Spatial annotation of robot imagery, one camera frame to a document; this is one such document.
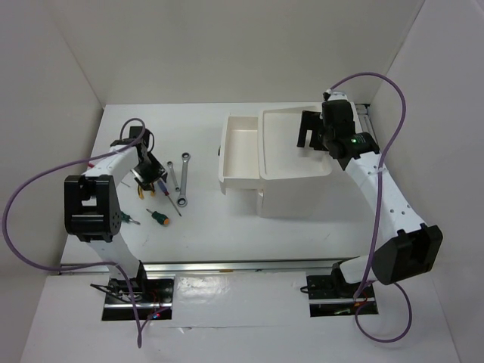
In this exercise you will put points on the white top drawer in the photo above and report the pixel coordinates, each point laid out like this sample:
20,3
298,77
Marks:
239,154

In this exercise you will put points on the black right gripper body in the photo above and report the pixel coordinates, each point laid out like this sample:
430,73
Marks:
312,121

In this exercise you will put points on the green orange stubby screwdriver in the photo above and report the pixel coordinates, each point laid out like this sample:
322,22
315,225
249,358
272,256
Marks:
160,218

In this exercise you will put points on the small silver wrench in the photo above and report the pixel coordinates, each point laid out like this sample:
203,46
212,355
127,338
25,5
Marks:
173,175

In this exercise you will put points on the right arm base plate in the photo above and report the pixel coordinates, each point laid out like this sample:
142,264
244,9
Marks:
327,299

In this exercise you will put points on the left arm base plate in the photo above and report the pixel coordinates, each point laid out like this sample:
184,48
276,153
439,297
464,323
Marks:
155,301

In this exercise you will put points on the yellow handled pliers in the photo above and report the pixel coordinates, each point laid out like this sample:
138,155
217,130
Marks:
141,191

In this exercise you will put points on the purple handled screwdriver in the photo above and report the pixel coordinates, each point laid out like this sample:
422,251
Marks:
165,191

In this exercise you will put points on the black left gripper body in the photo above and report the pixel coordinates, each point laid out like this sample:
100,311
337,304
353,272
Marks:
148,172

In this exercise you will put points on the aluminium front rail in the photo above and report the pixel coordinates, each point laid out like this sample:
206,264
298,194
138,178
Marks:
165,268

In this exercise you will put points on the large silver ratchet wrench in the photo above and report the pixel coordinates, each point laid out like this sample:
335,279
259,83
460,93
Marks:
182,200

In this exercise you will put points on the white drawer cabinet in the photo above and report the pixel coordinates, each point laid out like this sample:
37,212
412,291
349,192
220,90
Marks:
291,178

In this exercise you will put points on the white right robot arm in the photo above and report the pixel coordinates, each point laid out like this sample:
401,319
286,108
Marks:
404,246

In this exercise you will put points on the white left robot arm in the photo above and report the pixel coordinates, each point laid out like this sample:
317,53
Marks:
92,211

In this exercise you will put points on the aluminium side rail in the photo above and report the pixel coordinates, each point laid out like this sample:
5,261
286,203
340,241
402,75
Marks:
363,114

